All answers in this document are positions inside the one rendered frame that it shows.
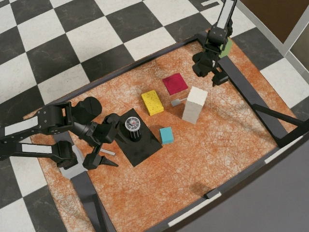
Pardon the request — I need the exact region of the black square mat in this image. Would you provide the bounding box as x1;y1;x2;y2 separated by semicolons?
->
114;108;163;167

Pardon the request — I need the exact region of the yellow sponge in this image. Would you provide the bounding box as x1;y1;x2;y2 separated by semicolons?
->
141;90;164;116

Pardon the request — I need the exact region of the teal cube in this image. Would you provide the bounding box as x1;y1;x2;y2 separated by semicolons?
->
160;127;174;144

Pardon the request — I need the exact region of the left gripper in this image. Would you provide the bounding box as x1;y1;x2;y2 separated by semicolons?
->
78;113;128;170

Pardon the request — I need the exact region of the hand coffee grinder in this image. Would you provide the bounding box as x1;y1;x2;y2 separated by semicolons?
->
125;117;141;142

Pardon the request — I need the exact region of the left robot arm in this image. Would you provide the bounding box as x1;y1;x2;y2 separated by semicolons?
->
0;96;118;170

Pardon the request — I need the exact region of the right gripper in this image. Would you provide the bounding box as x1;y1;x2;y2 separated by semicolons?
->
192;51;229;87

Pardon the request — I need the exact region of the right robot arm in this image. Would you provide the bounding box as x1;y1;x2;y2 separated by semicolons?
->
192;0;237;77

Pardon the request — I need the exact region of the tall white rectangular block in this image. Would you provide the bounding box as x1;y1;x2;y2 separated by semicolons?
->
182;86;208;124

